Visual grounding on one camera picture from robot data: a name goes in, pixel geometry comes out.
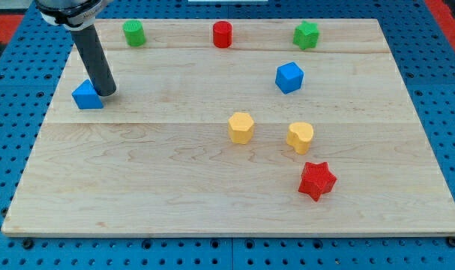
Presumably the light wooden board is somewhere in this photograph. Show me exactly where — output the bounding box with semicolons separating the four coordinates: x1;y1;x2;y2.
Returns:
1;19;455;238

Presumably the blue cube block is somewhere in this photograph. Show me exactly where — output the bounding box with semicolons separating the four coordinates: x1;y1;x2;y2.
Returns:
275;62;304;95

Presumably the yellow hexagon block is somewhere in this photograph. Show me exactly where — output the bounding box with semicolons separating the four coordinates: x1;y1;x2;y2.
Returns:
228;112;254;144

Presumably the yellow heart block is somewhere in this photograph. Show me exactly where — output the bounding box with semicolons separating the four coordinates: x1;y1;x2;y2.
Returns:
286;122;314;155

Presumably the red star block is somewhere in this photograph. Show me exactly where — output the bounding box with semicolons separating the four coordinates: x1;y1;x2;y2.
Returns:
298;162;337;202

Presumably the red cylinder block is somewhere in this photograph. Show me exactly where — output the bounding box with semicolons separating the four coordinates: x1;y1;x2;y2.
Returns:
212;21;232;48

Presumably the green star block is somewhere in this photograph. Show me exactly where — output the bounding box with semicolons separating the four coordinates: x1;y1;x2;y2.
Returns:
292;21;319;50

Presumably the green cylinder block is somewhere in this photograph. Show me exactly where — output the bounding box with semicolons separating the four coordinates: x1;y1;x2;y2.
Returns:
122;19;146;47

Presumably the blue triangular prism block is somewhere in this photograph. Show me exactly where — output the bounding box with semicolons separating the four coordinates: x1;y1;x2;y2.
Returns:
71;79;103;110

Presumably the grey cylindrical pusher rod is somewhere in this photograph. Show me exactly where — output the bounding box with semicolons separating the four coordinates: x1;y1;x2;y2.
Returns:
70;25;117;97

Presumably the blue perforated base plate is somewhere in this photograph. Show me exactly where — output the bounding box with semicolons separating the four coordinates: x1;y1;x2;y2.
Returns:
0;1;455;269

